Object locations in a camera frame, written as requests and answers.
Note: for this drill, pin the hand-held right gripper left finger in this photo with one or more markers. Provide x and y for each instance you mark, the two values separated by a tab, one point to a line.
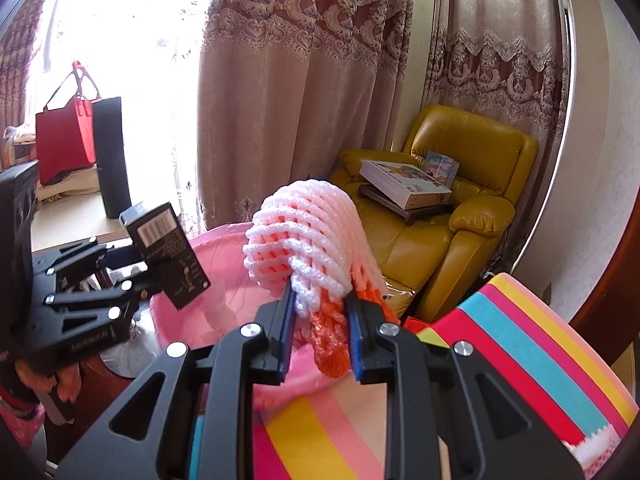
240	360

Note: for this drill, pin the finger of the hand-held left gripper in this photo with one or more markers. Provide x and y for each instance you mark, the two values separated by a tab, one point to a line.
75	260
100	297

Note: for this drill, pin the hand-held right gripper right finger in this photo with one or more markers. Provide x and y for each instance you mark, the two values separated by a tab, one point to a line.
400	360

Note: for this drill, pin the trash bin with pink bag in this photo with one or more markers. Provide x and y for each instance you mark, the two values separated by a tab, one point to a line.
225	305

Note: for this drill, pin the black carton box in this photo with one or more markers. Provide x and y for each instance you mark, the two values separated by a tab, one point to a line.
165	255

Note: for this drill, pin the person's left hand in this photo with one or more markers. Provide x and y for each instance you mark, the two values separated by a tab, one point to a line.
50	380

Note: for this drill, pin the red packet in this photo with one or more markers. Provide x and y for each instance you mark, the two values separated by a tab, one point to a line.
420	324

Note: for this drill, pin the round metal base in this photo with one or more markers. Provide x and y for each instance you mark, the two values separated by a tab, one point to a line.
130	355

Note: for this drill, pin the tall black column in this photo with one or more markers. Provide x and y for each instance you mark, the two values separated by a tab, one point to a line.
110	160

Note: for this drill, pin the red tote bag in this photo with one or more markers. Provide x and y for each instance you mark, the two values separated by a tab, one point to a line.
65	140

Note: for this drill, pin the striped colourful tablecloth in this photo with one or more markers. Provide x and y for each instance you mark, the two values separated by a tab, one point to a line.
525	340

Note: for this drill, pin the flat white cardboard box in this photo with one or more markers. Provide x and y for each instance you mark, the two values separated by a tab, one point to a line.
400	185

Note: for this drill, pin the beige lace curtain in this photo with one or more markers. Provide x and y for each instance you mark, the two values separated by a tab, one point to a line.
490	60
300	85
20	85

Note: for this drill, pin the small blue picture box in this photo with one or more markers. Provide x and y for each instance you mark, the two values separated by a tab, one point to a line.
440	165

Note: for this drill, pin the yellow leather armchair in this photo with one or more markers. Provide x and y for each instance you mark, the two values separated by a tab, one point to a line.
475	160

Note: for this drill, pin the brown wooden door frame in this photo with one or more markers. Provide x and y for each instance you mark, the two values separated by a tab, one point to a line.
615	285

